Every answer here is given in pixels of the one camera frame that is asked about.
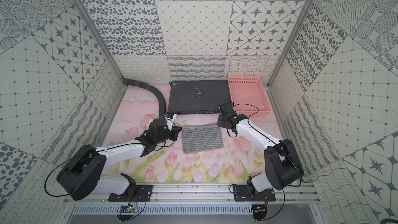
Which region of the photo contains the grey striped square dishcloth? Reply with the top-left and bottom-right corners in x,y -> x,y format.
181,125 -> 223,155

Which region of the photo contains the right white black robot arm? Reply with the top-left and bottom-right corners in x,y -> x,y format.
217,102 -> 304,193

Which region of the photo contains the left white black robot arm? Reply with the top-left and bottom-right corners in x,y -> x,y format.
56,118 -> 182,201

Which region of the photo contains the pink plastic basket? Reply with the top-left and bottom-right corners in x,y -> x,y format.
228,76 -> 272,117

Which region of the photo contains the black flat metal box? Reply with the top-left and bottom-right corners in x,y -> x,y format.
168,80 -> 231,115

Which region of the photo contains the floral pink table mat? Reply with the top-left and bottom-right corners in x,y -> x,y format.
103,87 -> 266,183

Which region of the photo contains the green circuit board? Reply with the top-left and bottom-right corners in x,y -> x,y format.
121,205 -> 138,214

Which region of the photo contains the right small black controller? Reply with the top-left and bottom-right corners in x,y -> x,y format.
252,204 -> 267,221

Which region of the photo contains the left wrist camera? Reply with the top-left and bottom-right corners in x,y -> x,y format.
164,113 -> 177,131

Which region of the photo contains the black corrugated hose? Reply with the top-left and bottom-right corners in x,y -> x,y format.
122,78 -> 167,120

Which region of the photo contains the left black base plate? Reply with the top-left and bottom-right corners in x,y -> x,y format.
108,173 -> 153,202

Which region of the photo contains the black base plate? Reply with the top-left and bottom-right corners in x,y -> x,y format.
229,177 -> 276,202
108,173 -> 153,202

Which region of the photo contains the aluminium rail frame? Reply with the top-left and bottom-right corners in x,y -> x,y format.
63,182 -> 321,206

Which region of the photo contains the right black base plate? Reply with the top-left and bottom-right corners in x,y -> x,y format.
229,177 -> 276,202

